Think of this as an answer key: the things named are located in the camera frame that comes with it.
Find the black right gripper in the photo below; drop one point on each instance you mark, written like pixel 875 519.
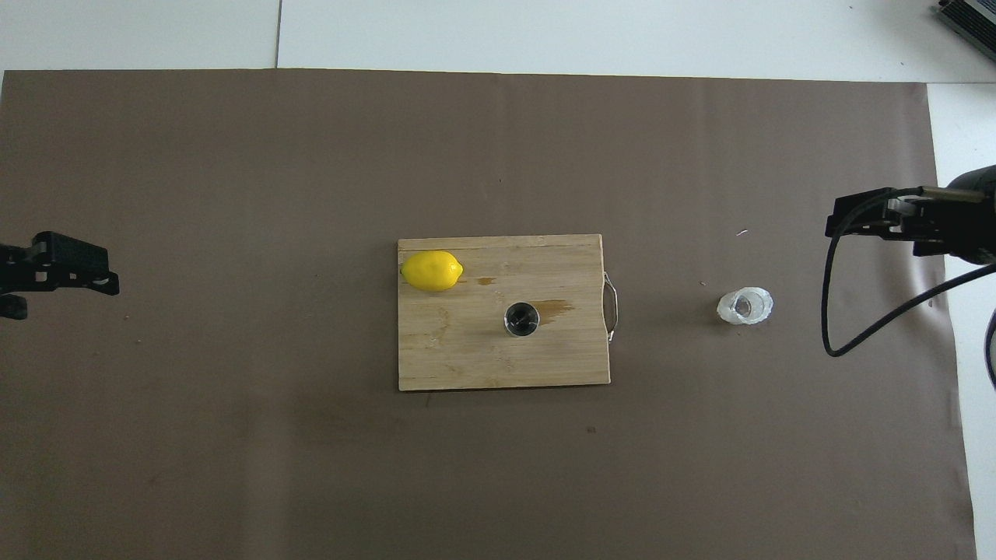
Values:
pixel 976 233

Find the clear plastic cup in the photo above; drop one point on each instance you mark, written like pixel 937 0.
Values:
pixel 759 311

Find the steel jigger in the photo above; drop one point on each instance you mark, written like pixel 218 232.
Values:
pixel 522 320

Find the grey metal device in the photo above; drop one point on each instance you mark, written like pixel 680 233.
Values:
pixel 973 19

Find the yellow lemon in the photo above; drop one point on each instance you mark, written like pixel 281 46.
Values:
pixel 432 271

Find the wooden cutting board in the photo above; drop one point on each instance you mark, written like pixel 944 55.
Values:
pixel 467 350

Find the brown paper table mat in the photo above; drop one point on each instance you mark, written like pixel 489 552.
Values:
pixel 545 467

